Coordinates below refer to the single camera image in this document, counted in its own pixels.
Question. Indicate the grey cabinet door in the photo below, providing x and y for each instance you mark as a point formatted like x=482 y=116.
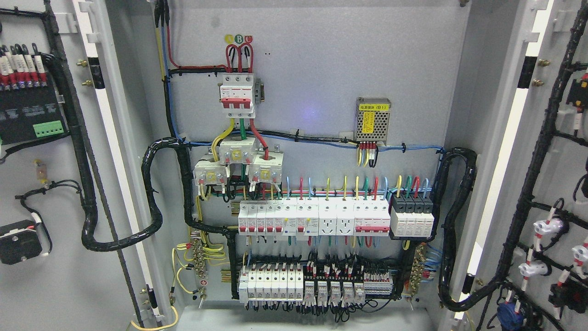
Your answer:
x=67 y=287
x=536 y=243

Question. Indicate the white current transformers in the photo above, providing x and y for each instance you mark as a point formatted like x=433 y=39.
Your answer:
x=244 y=157

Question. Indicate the white circuit breaker row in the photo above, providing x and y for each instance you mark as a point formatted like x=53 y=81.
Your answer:
x=314 y=216

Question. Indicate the red white main breaker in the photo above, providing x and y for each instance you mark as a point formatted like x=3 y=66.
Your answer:
x=240 y=95

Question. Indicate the perforated metal power supply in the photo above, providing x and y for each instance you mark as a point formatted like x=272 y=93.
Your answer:
x=372 y=119

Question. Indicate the white lower breaker row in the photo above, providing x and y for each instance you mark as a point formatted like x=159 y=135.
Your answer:
x=271 y=283

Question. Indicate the relay and terminal row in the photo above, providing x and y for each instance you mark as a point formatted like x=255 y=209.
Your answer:
x=344 y=283

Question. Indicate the black surge protector modules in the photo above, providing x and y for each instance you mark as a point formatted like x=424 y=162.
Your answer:
x=411 y=218

